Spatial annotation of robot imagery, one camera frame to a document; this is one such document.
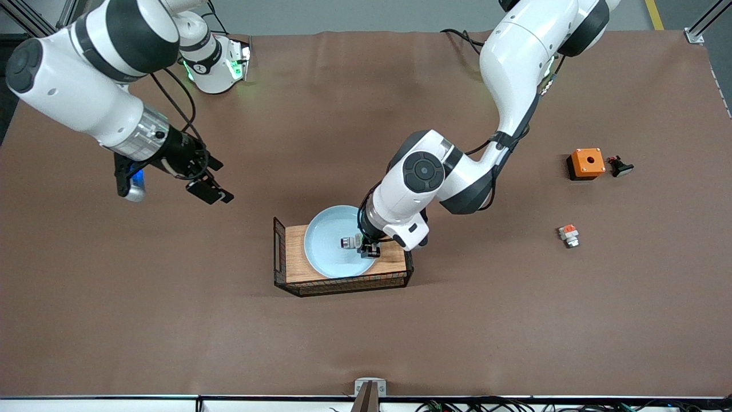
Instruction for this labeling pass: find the light blue round plate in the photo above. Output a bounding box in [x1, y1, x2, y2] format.
[304, 205, 379, 279]

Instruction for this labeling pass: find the black square push button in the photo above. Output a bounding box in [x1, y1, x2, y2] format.
[606, 155, 635, 178]

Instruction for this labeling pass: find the brown table cover sheet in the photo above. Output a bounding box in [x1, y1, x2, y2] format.
[0, 30, 732, 398]

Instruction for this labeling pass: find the yellow floor tape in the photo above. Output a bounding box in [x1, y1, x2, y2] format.
[645, 0, 666, 31]

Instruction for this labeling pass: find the black wire basket wooden base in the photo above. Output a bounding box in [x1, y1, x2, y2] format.
[273, 216, 414, 298]

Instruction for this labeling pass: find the grey metal bracket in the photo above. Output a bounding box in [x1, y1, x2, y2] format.
[354, 378, 387, 397]

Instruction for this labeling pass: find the dark camera pole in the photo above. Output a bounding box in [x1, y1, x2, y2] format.
[350, 382, 380, 412]

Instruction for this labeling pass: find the aluminium frame profile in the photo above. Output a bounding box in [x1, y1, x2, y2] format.
[56, 0, 81, 28]
[0, 0, 43, 36]
[685, 0, 732, 45]

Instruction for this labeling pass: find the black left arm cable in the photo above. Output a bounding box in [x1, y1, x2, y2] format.
[466, 54, 560, 158]

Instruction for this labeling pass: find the black cable bundle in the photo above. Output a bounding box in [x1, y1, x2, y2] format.
[329, 396, 732, 412]

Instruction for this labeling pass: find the black base power cable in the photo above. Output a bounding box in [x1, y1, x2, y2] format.
[440, 29, 488, 49]

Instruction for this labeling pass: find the orange button enclosure box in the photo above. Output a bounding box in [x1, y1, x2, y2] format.
[566, 148, 606, 181]

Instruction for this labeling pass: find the white table edge rail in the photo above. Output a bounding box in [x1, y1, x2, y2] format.
[0, 395, 732, 412]

